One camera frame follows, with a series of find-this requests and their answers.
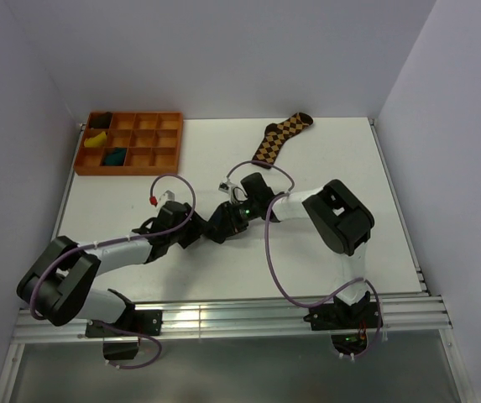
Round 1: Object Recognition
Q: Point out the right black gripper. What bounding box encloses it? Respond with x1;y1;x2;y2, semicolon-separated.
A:
216;199;260;242

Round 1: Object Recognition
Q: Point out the navy snowman sock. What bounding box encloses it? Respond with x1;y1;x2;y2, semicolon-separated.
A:
204;202;235;244

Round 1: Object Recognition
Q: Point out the green reindeer sock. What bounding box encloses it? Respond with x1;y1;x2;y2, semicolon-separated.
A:
102;148;127;166

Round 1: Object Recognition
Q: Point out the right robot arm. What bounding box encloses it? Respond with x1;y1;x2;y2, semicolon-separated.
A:
219;173;374;327

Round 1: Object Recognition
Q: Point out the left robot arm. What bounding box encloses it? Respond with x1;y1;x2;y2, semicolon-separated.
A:
16;201;208;335

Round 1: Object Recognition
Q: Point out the brown argyle sock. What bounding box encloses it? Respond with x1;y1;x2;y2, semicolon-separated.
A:
252;113;314;169

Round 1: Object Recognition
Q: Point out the orange compartment tray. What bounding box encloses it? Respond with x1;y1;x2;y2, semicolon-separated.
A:
73;111;184;176

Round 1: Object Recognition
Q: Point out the rolled yellow sock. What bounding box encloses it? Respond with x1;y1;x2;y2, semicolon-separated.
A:
84;131;107;148

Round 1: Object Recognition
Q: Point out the rolled black sock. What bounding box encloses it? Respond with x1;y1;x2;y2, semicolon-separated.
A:
87;112;113;129

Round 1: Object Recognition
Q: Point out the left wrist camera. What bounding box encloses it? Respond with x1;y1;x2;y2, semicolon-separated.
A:
149;191;175;209

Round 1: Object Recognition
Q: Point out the aluminium front rail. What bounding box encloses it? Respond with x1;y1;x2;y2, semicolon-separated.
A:
11;295;452;344

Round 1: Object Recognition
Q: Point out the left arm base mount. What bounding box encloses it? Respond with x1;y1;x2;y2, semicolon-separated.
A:
85;310;163;369

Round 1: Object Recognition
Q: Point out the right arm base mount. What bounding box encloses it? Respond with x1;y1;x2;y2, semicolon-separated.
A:
303;298;384;358

